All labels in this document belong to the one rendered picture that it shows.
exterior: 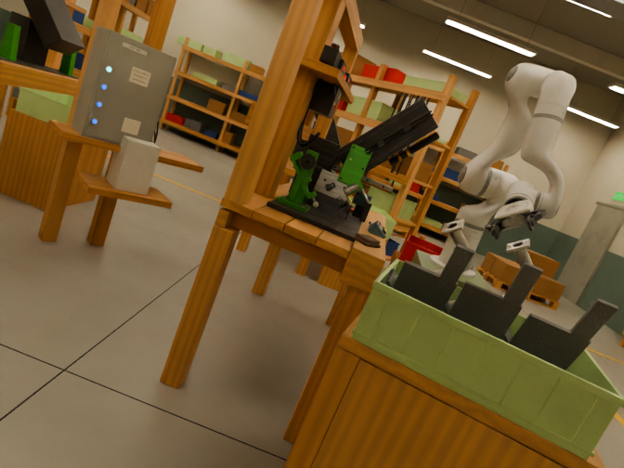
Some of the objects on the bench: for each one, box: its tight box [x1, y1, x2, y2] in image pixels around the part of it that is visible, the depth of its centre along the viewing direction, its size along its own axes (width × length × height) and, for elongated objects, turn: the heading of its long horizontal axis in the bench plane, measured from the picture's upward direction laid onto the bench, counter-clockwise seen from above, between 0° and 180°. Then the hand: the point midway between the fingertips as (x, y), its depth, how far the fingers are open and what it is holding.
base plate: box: [267, 195, 362, 242], centre depth 250 cm, size 42×110×2 cm, turn 112°
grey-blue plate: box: [352, 191, 372, 218], centre depth 255 cm, size 10×2×14 cm, turn 22°
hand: (512, 228), depth 124 cm, fingers open, 8 cm apart
